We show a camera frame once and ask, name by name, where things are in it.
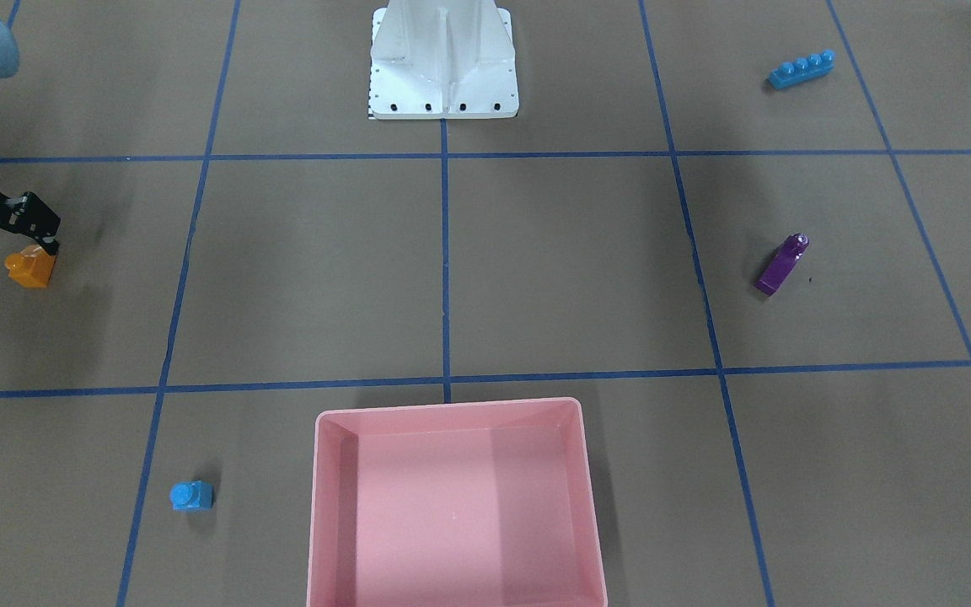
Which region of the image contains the orange toy block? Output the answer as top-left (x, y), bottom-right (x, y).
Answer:
top-left (4, 244), bottom-right (56, 289)

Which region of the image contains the purple toy block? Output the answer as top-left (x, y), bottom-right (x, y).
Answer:
top-left (753, 232), bottom-right (810, 297)

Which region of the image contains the pink plastic box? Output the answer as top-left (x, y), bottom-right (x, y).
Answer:
top-left (305, 397), bottom-right (609, 606)

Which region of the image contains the small blue toy block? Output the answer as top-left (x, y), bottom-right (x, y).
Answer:
top-left (169, 480), bottom-right (213, 512)

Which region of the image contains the long blue toy block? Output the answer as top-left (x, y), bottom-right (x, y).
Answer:
top-left (767, 49), bottom-right (836, 91)

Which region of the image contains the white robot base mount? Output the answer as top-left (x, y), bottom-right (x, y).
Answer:
top-left (367, 1), bottom-right (520, 121)

